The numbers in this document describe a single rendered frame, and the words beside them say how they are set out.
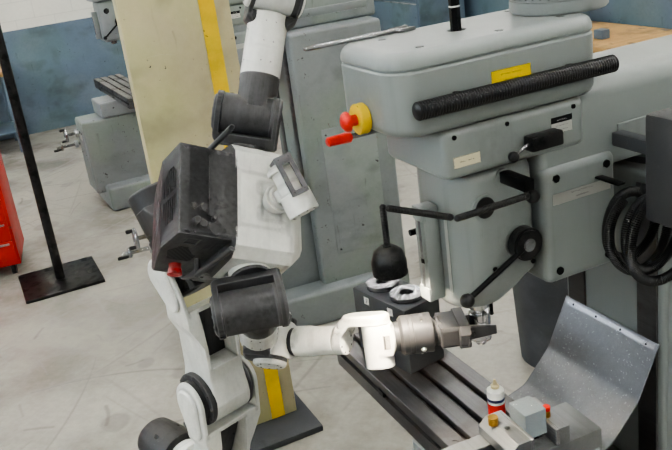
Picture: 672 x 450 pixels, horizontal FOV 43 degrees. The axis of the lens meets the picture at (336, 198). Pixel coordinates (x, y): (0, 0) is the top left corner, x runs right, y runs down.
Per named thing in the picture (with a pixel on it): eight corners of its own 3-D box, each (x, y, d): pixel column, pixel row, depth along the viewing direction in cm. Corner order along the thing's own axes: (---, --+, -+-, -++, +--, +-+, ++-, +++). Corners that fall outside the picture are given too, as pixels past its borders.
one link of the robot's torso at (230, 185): (124, 309, 186) (186, 260, 159) (130, 169, 200) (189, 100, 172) (247, 322, 201) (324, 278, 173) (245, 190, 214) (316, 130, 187)
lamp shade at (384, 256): (365, 277, 173) (362, 249, 170) (385, 263, 178) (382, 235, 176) (394, 283, 168) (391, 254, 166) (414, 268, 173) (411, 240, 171)
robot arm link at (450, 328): (471, 321, 182) (415, 329, 182) (473, 360, 185) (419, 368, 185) (458, 295, 194) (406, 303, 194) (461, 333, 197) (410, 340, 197)
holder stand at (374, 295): (411, 375, 224) (403, 307, 217) (360, 347, 241) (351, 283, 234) (444, 357, 230) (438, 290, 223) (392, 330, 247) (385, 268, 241)
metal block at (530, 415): (526, 440, 178) (525, 416, 176) (510, 426, 184) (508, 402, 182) (547, 432, 180) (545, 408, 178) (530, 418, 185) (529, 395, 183)
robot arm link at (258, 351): (236, 366, 199) (232, 346, 179) (243, 312, 204) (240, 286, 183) (285, 371, 200) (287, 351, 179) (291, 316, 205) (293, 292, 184)
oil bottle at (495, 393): (495, 426, 198) (492, 385, 195) (485, 418, 202) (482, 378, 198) (509, 420, 200) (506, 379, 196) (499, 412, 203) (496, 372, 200)
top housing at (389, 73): (400, 145, 154) (390, 58, 148) (338, 120, 176) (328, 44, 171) (604, 92, 171) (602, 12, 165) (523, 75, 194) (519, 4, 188)
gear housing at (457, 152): (447, 184, 161) (442, 133, 158) (385, 157, 182) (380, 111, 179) (587, 143, 173) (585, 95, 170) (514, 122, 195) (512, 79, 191)
